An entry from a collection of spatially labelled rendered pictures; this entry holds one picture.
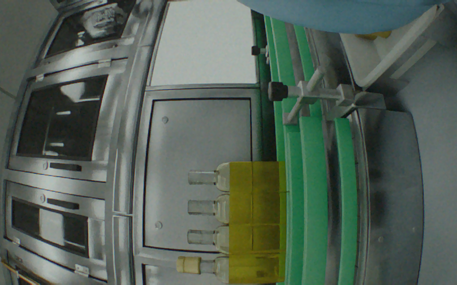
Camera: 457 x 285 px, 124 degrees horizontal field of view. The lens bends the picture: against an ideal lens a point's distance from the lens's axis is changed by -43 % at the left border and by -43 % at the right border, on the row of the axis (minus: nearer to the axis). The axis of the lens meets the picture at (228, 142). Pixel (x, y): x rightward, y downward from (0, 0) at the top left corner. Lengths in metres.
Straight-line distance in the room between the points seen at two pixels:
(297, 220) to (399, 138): 0.21
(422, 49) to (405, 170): 0.18
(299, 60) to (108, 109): 0.60
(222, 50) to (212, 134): 0.28
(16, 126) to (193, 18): 0.94
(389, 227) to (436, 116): 0.18
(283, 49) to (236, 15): 0.36
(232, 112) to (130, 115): 0.30
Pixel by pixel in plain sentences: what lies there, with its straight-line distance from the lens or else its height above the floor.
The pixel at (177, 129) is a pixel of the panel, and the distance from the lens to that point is 0.58.
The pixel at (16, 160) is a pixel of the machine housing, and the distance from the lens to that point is 1.10.
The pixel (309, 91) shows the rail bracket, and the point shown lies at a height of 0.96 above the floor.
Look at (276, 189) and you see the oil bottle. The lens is 0.39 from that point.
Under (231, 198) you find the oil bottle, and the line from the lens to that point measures 0.38.
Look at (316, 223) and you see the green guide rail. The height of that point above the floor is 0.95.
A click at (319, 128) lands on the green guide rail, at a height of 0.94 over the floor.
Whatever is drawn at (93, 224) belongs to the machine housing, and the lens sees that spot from 0.72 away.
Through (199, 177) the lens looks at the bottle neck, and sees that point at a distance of 0.40.
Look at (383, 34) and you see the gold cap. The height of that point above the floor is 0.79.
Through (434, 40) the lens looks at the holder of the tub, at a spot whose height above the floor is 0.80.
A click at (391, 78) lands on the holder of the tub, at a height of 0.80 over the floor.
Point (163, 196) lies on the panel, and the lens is 0.56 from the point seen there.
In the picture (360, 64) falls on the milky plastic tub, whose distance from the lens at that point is 0.43.
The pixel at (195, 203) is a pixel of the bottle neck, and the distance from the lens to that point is 0.40.
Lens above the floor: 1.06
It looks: 1 degrees up
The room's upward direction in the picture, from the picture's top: 90 degrees counter-clockwise
